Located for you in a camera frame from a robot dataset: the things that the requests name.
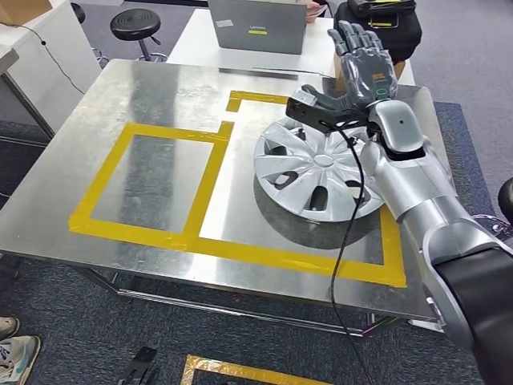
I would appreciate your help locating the person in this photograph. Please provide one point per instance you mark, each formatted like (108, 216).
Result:
(18, 358)

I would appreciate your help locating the brown cardboard sheet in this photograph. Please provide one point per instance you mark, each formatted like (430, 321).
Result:
(24, 10)

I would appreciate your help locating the silver wheel hubcap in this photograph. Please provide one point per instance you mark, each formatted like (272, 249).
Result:
(321, 159)

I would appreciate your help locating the white cabinet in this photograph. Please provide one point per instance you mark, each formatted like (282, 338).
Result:
(59, 58)

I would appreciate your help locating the grey laptop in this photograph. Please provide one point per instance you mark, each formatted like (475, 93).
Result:
(256, 26)

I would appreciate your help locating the black bag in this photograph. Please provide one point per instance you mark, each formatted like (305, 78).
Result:
(404, 37)

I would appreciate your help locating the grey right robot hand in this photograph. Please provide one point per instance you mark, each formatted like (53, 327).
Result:
(368, 74)

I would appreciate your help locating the white desk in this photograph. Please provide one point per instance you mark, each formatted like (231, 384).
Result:
(192, 48)

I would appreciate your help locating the stainless steel workbench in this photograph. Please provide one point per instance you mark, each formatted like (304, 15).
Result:
(140, 90)

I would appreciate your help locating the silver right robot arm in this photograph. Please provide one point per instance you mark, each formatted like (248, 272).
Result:
(421, 186)

